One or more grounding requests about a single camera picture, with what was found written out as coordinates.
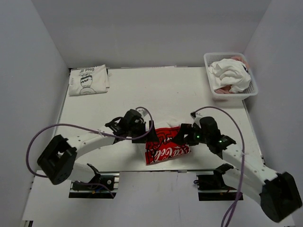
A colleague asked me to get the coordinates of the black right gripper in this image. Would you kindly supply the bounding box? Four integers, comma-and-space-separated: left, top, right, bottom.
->
171, 123, 210, 146

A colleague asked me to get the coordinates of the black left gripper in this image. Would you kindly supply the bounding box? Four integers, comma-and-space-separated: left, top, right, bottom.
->
127, 119, 159, 143

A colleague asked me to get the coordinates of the white t-shirt with red-black print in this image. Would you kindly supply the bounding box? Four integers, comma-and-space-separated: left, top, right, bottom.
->
142, 118, 191, 165

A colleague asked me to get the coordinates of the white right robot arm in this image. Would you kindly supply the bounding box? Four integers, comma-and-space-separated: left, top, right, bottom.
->
171, 123, 303, 223

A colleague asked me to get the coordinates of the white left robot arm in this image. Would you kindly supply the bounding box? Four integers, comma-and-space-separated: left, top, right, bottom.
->
37, 117, 159, 185

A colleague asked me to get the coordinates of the folded white cartoon t-shirt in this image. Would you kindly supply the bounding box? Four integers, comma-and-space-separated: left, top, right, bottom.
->
68, 64, 110, 96

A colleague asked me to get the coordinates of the white perforated plastic basket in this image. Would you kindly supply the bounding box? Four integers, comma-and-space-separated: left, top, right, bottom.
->
204, 52, 258, 101

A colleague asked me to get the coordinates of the crumpled white t-shirt in basket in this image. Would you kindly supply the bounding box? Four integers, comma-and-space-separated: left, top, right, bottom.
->
207, 59, 251, 93

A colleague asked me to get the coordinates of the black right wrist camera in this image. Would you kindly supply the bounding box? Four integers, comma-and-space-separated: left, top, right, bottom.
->
192, 115, 221, 144

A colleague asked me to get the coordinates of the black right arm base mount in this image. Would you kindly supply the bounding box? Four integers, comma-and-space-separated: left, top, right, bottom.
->
193, 164, 237, 201

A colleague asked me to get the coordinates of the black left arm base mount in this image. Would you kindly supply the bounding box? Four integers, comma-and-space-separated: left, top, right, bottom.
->
68, 163, 119, 199

